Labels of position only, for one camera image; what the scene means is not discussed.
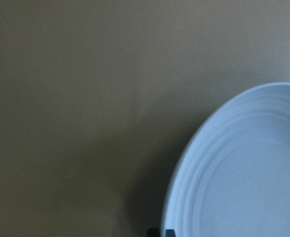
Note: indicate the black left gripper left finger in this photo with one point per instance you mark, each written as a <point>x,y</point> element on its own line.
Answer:
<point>153,232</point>

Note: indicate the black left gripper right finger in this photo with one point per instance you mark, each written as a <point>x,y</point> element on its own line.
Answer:
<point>170,233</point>

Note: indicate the blue plate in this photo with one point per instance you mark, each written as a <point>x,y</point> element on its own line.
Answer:
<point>233,178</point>

